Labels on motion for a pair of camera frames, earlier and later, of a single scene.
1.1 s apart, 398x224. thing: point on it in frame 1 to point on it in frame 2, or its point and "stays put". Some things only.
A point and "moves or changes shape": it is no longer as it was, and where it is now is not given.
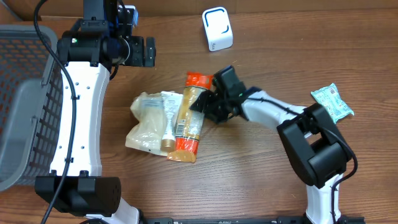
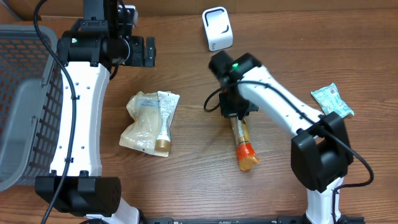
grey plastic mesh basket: (32, 106) stays put
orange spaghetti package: (190, 122) to (247, 157)
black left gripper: (138, 59) stays put
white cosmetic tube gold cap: (171, 103) moves or changes shape
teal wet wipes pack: (329, 96) stays put
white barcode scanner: (217, 27) stays put
